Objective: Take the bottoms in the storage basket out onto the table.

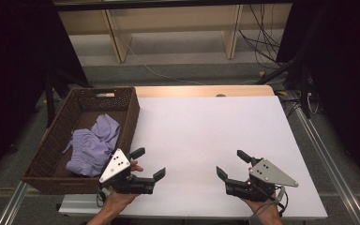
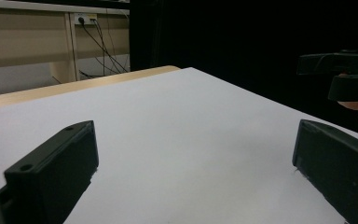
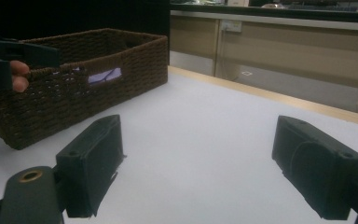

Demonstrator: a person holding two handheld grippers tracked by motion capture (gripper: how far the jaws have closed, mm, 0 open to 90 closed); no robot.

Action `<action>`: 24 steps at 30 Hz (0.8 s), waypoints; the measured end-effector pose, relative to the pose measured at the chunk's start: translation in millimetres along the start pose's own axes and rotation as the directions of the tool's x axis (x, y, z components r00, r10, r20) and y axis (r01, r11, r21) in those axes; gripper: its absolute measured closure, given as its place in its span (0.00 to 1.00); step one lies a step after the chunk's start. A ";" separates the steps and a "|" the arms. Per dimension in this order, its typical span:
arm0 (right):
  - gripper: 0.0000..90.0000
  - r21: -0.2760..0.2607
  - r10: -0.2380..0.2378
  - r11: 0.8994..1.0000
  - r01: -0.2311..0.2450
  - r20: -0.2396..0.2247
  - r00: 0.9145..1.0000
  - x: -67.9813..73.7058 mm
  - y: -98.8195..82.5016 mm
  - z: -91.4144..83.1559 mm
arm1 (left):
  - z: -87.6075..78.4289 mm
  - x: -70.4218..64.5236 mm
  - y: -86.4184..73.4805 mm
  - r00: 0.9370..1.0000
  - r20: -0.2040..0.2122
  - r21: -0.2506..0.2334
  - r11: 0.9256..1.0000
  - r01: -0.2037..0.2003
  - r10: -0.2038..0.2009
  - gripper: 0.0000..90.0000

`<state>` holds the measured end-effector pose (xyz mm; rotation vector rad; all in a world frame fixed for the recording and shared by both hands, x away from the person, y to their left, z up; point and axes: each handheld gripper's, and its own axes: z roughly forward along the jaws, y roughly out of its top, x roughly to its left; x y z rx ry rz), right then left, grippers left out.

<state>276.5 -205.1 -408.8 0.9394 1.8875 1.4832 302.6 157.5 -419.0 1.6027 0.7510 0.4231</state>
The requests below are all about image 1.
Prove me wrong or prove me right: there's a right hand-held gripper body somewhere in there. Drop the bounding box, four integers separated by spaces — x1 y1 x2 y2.
224 157 300 203

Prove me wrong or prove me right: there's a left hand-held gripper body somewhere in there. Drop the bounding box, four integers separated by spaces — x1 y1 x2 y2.
98 147 157 195

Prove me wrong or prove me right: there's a lilac garment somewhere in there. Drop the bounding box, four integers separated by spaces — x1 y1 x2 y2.
62 112 122 179

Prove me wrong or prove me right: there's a brown wicker basket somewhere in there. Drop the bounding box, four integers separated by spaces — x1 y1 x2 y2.
21 86 142 196

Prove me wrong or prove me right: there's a person's right hand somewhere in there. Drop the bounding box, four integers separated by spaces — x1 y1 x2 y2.
241 194 284 225

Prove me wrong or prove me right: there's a person's left hand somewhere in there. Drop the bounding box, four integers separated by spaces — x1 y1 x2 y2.
103 159 145 210

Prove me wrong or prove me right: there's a white table sheet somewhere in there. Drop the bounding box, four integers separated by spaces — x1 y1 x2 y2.
58 96 329 220

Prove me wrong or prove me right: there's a black metal stand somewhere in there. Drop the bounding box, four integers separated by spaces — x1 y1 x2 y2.
42 67 92 128
255 46 313 120

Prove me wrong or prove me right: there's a dark curtain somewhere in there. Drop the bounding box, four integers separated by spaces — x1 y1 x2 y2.
276 0 360 193
0 0 90 188

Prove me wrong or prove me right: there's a beige wooden shelf unit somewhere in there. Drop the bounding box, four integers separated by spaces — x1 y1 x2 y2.
52 2 293 64

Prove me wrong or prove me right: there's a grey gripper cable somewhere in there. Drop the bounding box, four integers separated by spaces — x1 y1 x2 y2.
248 185 287 219

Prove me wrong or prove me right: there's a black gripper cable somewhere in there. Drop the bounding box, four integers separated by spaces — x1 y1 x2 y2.
276 189 291 218
95 187 108 208

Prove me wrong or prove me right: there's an aluminium rail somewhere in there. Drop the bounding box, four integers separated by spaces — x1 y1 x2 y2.
289 90 360 225
0 180 30 225

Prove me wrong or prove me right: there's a white floor cable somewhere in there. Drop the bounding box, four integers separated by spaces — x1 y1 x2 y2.
123 37 205 86

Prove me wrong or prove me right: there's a bundle of black cables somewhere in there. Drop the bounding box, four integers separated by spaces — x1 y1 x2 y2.
237 3 287 70

